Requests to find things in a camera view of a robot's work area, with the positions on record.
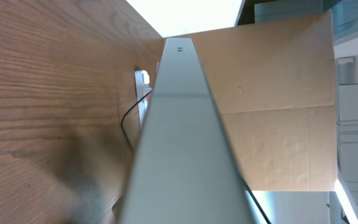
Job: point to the Galaxy smartphone bronze screen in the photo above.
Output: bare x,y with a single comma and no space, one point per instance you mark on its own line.
184,170

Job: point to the white power strip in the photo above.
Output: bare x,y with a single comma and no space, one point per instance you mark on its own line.
142,90

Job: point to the brown cardboard box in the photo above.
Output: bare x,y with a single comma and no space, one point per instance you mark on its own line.
274,85

